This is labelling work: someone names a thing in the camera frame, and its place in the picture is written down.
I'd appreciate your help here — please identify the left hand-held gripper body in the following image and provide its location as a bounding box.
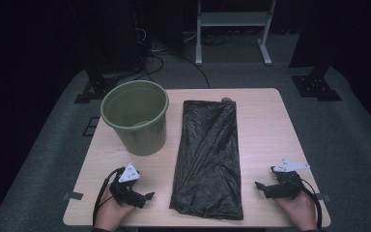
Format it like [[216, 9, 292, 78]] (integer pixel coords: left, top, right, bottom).
[[109, 162, 148, 209]]

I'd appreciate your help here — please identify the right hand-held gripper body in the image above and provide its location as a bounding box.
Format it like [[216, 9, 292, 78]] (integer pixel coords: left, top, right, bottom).
[[264, 158, 311, 200]]

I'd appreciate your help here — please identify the green plastic trash bin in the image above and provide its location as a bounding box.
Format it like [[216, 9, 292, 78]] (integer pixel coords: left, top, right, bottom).
[[100, 79, 170, 158]]

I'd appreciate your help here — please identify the black plastic garbage bag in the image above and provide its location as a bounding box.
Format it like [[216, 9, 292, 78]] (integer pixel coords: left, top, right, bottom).
[[169, 100, 244, 221]]

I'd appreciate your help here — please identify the person's right hand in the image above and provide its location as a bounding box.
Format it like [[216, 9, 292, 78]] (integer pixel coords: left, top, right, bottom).
[[274, 189, 319, 232]]

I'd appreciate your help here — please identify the person's left hand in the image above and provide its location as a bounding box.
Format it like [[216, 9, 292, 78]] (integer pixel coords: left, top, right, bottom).
[[94, 183, 136, 232]]

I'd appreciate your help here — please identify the grey tape tab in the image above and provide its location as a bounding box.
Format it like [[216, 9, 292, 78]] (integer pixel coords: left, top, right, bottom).
[[62, 191, 84, 201], [315, 192, 332, 203]]

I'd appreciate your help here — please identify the white metal stand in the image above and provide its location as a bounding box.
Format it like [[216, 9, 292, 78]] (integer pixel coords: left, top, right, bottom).
[[194, 0, 277, 67]]

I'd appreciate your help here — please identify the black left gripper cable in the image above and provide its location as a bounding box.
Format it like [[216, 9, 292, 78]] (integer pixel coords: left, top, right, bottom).
[[92, 166, 126, 227]]

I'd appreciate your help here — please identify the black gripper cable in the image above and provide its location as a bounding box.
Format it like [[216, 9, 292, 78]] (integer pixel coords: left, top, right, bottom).
[[92, 166, 126, 227], [300, 178, 324, 230]]

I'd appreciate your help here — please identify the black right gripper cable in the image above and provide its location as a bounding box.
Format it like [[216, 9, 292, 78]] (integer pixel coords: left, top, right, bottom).
[[300, 178, 324, 230]]

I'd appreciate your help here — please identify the black stand with base plate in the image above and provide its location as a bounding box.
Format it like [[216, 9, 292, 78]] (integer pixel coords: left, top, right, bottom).
[[289, 0, 343, 102], [73, 47, 144, 104]]

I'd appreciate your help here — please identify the black floor cable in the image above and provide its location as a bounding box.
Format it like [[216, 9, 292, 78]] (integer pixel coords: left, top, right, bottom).
[[134, 52, 212, 90]]

